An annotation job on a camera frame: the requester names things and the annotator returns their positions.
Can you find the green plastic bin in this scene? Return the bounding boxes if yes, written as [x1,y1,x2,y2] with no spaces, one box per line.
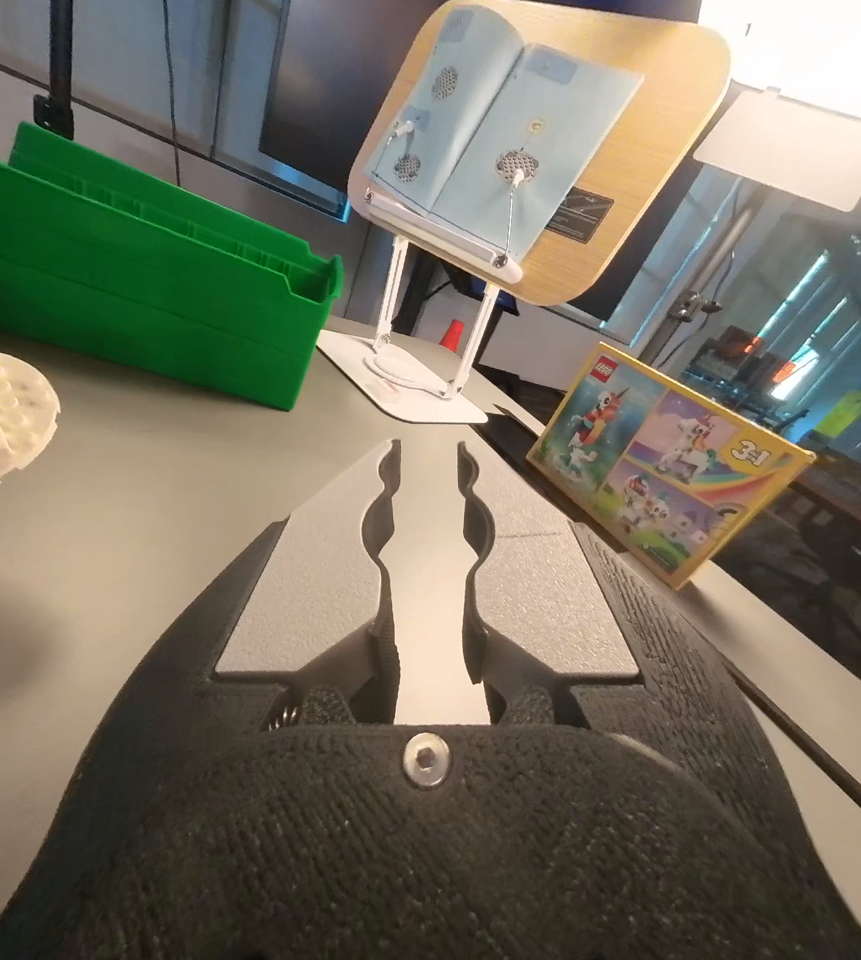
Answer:
[0,120,345,412]

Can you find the yellow lego set box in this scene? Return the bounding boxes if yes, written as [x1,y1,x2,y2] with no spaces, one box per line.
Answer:
[526,341,818,594]

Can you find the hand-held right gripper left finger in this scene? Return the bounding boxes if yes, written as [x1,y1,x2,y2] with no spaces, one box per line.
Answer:
[213,438,403,725]

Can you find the white book stand frame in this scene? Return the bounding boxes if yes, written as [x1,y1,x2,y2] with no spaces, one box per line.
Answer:
[316,232,503,425]

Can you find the white studio light panel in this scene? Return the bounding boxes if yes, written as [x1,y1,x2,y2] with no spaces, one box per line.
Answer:
[691,0,861,213]

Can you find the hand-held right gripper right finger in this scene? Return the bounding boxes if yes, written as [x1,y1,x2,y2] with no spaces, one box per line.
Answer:
[456,441,643,725]

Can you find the thin black hanging cable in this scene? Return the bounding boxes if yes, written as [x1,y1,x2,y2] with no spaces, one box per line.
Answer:
[162,0,186,190]

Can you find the pale blue printed card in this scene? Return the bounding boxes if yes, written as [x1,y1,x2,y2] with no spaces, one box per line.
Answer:
[364,7,645,260]

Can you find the black stand pole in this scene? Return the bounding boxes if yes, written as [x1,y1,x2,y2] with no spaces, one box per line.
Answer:
[33,0,78,141]

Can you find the wooden board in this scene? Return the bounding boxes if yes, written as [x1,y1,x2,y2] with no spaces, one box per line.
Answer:
[348,0,732,307]

